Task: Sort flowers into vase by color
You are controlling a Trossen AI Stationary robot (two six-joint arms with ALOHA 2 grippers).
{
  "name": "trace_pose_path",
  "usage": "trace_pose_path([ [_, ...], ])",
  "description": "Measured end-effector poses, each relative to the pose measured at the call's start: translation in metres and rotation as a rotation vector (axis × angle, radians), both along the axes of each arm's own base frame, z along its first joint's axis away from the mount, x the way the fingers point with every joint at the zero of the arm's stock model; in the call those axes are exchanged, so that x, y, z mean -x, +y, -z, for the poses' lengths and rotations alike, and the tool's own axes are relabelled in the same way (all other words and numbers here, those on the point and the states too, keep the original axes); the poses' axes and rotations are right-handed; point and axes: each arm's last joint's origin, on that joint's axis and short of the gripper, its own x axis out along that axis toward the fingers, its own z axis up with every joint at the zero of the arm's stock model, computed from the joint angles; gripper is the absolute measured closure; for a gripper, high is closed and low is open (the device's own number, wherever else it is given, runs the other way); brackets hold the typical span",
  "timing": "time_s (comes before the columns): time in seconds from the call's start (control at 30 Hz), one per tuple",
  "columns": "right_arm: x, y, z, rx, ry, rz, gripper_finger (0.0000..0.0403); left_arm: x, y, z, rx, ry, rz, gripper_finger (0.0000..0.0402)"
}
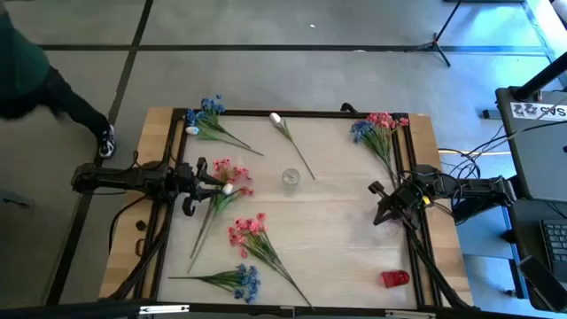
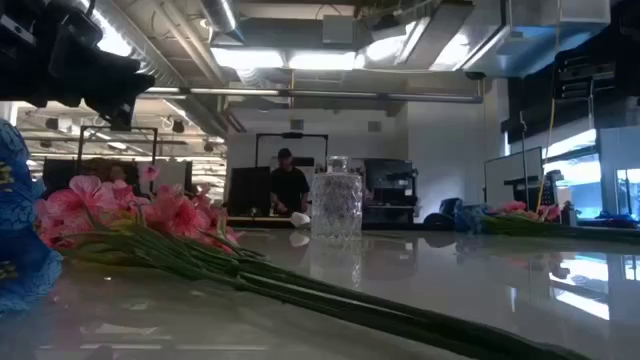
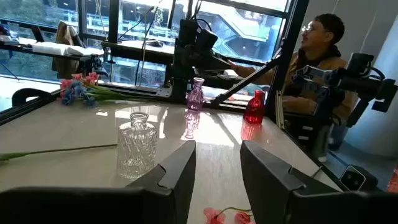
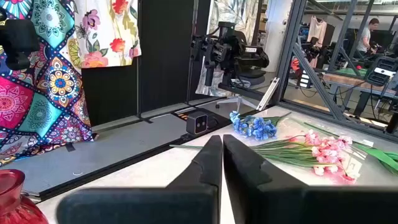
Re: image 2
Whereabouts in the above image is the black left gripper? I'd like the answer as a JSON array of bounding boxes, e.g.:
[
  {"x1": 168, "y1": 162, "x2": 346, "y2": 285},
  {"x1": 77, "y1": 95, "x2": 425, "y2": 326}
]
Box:
[{"x1": 0, "y1": 0, "x2": 156, "y2": 132}]

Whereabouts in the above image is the long grey ceiling pipe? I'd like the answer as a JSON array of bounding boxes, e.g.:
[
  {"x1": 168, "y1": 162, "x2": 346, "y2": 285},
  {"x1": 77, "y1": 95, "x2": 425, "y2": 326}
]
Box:
[{"x1": 142, "y1": 86, "x2": 484, "y2": 105}]

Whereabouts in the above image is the white board panel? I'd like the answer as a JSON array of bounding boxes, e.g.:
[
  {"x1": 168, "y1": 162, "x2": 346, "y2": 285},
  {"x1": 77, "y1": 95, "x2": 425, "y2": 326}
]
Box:
[{"x1": 483, "y1": 146, "x2": 544, "y2": 221}]

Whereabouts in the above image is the yellow hanging cable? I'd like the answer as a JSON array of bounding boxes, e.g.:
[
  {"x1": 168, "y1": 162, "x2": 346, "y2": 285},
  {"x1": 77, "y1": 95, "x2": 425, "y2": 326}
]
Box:
[{"x1": 535, "y1": 97, "x2": 558, "y2": 211}]

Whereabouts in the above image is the black portal frame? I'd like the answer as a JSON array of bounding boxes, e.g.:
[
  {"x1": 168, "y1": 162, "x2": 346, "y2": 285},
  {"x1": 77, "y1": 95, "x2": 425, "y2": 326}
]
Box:
[
  {"x1": 76, "y1": 125, "x2": 159, "y2": 176},
  {"x1": 254, "y1": 132, "x2": 330, "y2": 169}
]

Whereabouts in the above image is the silver air duct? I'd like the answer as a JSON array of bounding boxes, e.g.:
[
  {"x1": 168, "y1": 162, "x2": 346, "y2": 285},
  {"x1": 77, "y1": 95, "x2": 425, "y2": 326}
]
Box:
[{"x1": 201, "y1": 0, "x2": 247, "y2": 45}]

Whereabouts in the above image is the person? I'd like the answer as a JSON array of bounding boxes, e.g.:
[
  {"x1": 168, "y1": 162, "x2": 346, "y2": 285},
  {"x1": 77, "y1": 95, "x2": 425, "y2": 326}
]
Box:
[{"x1": 268, "y1": 147, "x2": 312, "y2": 217}]

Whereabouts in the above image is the clear textured glass vase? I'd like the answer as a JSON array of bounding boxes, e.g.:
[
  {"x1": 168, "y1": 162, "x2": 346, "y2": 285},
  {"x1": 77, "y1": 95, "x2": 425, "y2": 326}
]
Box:
[{"x1": 310, "y1": 155, "x2": 364, "y2": 241}]

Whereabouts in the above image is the black cabinet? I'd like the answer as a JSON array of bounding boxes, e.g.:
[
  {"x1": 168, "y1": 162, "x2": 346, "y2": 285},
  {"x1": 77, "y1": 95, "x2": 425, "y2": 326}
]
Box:
[{"x1": 362, "y1": 158, "x2": 419, "y2": 225}]

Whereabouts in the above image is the black office chair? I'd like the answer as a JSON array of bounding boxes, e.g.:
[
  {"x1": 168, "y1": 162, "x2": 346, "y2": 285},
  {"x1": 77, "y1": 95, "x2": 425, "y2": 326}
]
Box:
[{"x1": 423, "y1": 197, "x2": 464, "y2": 225}]

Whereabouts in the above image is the blue artificial flower bunch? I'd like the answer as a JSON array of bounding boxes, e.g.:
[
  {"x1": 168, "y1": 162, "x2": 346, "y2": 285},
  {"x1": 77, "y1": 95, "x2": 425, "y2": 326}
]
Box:
[
  {"x1": 0, "y1": 118, "x2": 64, "y2": 315},
  {"x1": 453, "y1": 202, "x2": 495, "y2": 235}
]

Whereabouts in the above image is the black monitor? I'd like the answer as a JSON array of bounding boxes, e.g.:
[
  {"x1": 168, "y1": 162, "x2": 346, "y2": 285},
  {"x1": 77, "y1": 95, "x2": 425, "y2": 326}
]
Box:
[{"x1": 227, "y1": 166, "x2": 274, "y2": 217}]

